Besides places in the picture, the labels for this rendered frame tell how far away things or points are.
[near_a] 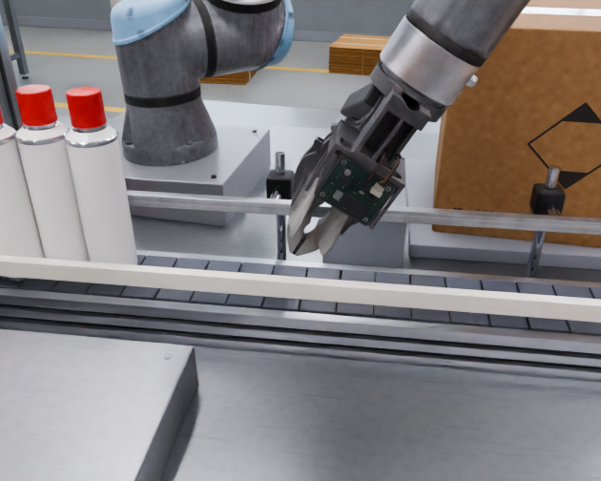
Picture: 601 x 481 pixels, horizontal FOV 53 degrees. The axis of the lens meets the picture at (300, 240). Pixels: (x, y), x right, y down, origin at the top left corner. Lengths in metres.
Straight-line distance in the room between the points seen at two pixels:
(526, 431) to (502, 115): 0.37
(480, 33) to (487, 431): 0.34
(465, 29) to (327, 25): 5.57
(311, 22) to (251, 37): 5.15
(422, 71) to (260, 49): 0.49
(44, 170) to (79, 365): 0.20
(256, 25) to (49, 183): 0.42
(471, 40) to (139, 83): 0.55
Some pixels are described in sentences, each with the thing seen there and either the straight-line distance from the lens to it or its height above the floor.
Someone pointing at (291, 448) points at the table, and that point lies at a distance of 0.56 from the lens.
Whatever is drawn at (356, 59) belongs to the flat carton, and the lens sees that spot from 4.93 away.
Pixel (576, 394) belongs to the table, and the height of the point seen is 0.83.
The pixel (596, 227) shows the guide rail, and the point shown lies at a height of 0.96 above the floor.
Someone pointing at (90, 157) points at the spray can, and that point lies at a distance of 0.64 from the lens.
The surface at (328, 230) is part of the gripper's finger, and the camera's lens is 0.61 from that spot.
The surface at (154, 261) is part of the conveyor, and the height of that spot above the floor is 0.88.
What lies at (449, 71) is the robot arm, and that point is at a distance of 0.51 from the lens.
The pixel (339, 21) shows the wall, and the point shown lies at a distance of 6.03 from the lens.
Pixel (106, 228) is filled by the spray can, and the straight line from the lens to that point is 0.67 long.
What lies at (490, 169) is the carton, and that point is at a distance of 0.81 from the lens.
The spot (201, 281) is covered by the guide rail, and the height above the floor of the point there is 0.91.
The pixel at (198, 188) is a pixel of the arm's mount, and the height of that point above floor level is 0.89.
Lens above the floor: 1.25
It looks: 30 degrees down
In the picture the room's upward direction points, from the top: straight up
